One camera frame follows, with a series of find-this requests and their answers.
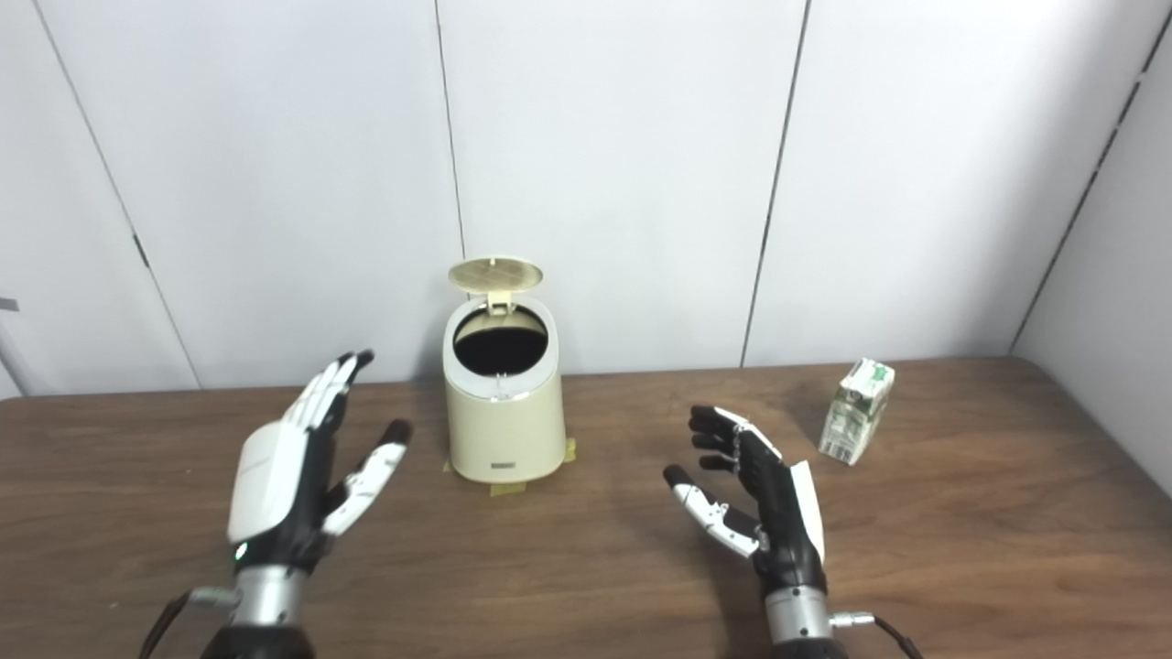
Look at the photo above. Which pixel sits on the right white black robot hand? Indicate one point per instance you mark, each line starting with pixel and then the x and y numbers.
pixel 783 522

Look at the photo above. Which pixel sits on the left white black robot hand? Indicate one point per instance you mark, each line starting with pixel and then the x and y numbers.
pixel 270 485

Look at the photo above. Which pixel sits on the white green milk carton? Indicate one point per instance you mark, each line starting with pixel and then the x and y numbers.
pixel 856 412

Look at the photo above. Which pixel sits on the cream round bin lid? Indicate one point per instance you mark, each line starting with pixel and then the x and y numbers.
pixel 494 275

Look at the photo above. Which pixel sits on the cream-colored bin body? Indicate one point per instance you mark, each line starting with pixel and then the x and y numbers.
pixel 504 430

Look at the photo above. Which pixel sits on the yellow tape piece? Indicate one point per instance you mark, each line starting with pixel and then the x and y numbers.
pixel 508 489
pixel 569 450

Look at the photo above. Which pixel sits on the dark wall panel hinge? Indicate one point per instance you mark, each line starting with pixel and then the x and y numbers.
pixel 141 251

